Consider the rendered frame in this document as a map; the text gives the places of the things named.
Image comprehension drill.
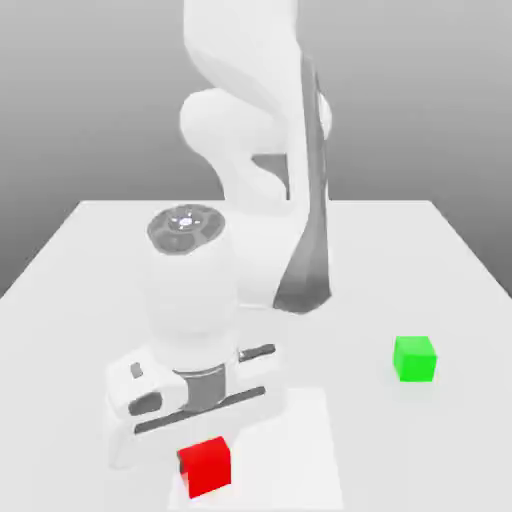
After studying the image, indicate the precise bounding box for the small green cube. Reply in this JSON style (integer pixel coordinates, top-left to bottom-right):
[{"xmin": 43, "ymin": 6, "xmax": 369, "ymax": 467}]
[{"xmin": 392, "ymin": 335, "xmax": 438, "ymax": 383}]

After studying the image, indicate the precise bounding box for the small red cube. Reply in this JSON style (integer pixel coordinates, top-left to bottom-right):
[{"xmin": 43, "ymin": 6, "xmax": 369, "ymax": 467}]
[{"xmin": 176, "ymin": 435, "xmax": 233, "ymax": 500}]

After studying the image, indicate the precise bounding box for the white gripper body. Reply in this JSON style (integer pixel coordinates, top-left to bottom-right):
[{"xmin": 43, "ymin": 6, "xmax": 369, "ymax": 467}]
[{"xmin": 107, "ymin": 382, "xmax": 289, "ymax": 453}]

